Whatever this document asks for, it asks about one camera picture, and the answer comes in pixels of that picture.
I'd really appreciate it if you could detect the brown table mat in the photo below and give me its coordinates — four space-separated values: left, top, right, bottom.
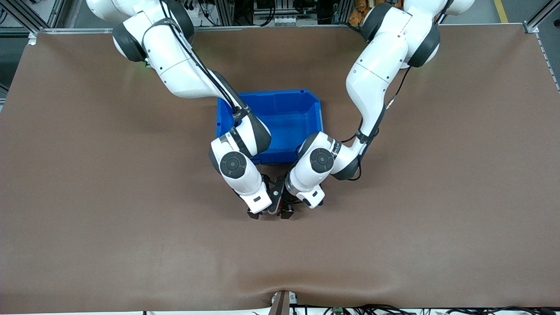
0 24 560 313

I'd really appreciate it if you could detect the blue plastic storage bin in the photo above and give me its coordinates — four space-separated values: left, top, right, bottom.
217 89 325 165

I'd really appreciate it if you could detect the orange snack bag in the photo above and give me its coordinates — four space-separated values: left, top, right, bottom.
349 0 371 25

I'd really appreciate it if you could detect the diagonal aluminium profile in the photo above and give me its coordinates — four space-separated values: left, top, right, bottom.
7 0 48 44
523 2 560 35

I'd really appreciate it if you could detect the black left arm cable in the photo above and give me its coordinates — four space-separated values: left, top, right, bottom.
343 0 451 182

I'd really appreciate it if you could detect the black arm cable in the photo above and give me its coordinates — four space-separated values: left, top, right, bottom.
158 0 245 121
343 0 451 182

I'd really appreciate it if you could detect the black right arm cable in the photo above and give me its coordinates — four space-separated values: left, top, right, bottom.
158 0 245 121

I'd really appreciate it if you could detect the black cable bundle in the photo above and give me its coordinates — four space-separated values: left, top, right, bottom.
302 304 560 315

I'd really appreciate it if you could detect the aluminium table edge rail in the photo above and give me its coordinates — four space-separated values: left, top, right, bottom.
28 24 539 35

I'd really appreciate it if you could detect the aluminium frame upright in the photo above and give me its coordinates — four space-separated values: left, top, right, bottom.
217 0 235 26
332 0 353 25

